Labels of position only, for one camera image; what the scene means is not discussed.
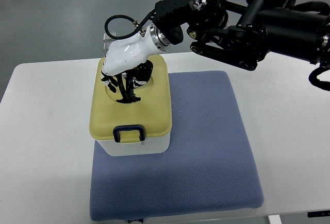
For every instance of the upper metal floor plate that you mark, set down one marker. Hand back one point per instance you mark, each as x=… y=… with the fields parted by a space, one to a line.
x=106 y=37

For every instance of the lower metal floor plate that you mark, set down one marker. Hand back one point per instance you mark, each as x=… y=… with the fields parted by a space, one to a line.
x=106 y=47

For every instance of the dark label under mat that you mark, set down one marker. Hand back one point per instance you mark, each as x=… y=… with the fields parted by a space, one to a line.
x=138 y=220

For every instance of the yellow storage box lid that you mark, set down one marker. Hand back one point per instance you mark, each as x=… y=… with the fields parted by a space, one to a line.
x=153 y=111

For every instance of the metal floor plate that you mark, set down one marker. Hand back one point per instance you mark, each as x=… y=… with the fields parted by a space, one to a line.
x=106 y=37
x=106 y=47

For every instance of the white storage box base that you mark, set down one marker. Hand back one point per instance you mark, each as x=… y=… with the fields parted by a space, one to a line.
x=150 y=145

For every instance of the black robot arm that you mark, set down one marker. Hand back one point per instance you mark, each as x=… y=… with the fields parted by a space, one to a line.
x=236 y=32

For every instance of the blue textured mat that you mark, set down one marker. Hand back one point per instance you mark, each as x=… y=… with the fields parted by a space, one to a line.
x=208 y=166

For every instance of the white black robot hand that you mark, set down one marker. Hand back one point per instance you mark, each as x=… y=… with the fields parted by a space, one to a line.
x=132 y=53

